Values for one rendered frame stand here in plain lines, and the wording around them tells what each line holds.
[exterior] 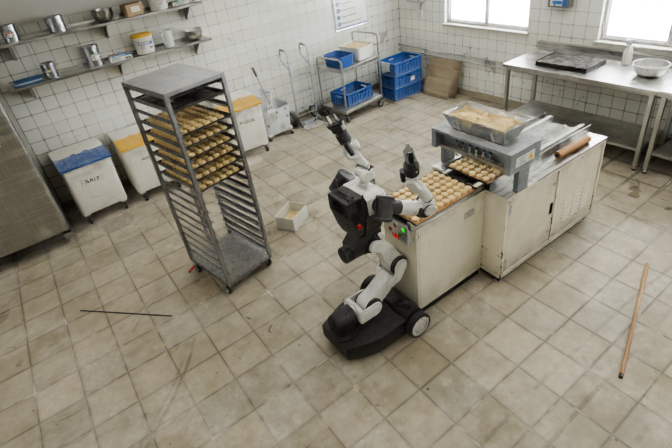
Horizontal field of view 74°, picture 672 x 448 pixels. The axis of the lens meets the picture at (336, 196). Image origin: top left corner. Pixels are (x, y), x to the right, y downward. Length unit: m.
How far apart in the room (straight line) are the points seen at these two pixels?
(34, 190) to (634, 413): 5.26
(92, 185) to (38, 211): 0.62
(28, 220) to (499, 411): 4.60
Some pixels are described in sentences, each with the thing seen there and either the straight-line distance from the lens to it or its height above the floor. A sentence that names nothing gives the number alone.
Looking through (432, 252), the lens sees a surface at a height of 0.56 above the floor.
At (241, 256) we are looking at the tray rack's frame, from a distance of 4.20.
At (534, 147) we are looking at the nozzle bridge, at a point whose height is 1.15.
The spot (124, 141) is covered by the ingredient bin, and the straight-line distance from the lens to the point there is 5.80.
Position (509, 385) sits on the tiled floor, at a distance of 3.28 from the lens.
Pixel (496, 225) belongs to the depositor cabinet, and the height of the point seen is 0.58.
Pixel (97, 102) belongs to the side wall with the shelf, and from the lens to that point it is 6.14.
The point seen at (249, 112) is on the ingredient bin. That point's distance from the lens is 6.03.
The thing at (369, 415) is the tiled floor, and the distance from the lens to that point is 3.12.
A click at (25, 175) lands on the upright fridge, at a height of 0.90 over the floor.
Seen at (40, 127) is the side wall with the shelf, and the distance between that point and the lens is 6.13.
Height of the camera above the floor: 2.66
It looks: 32 degrees down
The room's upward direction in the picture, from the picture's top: 9 degrees counter-clockwise
